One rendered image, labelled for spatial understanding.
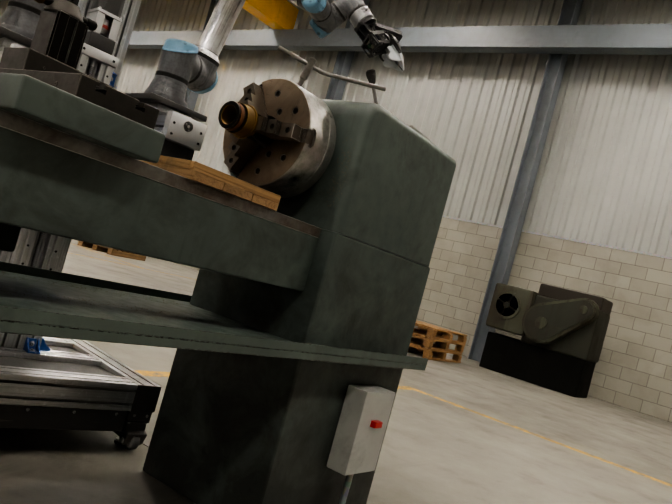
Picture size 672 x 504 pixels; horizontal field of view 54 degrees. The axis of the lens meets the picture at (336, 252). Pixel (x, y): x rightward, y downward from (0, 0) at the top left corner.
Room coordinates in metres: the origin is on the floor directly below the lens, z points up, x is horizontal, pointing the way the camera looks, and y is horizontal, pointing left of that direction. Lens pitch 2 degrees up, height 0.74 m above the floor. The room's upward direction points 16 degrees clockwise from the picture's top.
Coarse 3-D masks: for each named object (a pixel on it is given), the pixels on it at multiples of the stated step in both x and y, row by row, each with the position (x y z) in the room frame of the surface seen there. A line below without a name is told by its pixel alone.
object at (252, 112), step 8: (224, 104) 1.73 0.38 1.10; (232, 104) 1.71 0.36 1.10; (240, 104) 1.72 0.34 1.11; (224, 112) 1.74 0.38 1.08; (232, 112) 1.75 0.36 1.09; (240, 112) 1.70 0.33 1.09; (248, 112) 1.72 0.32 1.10; (256, 112) 1.74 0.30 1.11; (224, 120) 1.74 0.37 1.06; (232, 120) 1.77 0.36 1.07; (240, 120) 1.70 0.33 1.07; (248, 120) 1.72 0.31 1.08; (256, 120) 1.74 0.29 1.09; (224, 128) 1.73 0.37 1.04; (232, 128) 1.71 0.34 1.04; (240, 128) 1.73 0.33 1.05; (248, 128) 1.73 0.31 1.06; (240, 136) 1.76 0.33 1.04; (248, 136) 1.75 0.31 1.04
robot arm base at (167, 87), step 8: (160, 72) 2.25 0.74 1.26; (168, 72) 2.24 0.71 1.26; (152, 80) 2.26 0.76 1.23; (160, 80) 2.24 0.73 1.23; (168, 80) 2.24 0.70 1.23; (176, 80) 2.25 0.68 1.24; (184, 80) 2.27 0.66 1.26; (152, 88) 2.23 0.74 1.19; (160, 88) 2.23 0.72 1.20; (168, 88) 2.23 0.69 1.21; (176, 88) 2.25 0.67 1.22; (184, 88) 2.28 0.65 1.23; (168, 96) 2.23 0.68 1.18; (176, 96) 2.24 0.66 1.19; (184, 96) 2.28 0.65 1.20; (184, 104) 2.28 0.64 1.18
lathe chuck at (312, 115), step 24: (264, 96) 1.86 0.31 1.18; (288, 96) 1.81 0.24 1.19; (312, 96) 1.82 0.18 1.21; (288, 120) 1.79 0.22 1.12; (312, 120) 1.76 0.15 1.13; (264, 144) 1.90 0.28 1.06; (288, 144) 1.78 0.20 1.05; (312, 144) 1.77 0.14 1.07; (264, 168) 1.81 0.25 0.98; (288, 168) 1.77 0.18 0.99; (312, 168) 1.81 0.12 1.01; (288, 192) 1.87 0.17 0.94
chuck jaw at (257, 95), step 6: (252, 84) 1.84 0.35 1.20; (246, 90) 1.85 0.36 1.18; (252, 90) 1.83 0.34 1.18; (258, 90) 1.84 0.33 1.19; (246, 96) 1.81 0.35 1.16; (252, 96) 1.81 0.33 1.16; (258, 96) 1.83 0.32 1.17; (246, 102) 1.78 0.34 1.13; (252, 102) 1.80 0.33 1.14; (258, 102) 1.82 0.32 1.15; (264, 102) 1.85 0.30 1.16; (258, 108) 1.81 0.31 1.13; (264, 108) 1.84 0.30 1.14; (258, 114) 1.81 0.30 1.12; (264, 114) 1.83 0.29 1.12
